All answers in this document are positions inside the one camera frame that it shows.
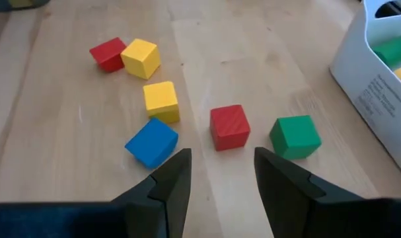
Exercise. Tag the yellow wooden cube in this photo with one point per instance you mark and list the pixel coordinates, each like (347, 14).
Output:
(140, 57)
(160, 99)

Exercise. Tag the green wooden cube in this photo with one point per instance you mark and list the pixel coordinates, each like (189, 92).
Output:
(294, 135)

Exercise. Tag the blue wooden cube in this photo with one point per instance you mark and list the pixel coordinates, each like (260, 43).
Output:
(152, 142)

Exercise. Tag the green wooden cylinder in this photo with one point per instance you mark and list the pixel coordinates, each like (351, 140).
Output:
(396, 49)

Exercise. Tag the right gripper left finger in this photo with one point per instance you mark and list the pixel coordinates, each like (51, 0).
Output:
(164, 191)

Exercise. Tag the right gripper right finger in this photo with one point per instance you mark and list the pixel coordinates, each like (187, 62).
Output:
(286, 198)

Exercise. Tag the red wooden cube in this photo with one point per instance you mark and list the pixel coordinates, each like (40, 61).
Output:
(107, 54)
(230, 127)

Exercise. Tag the white plastic bin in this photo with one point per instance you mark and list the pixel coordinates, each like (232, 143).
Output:
(362, 82)

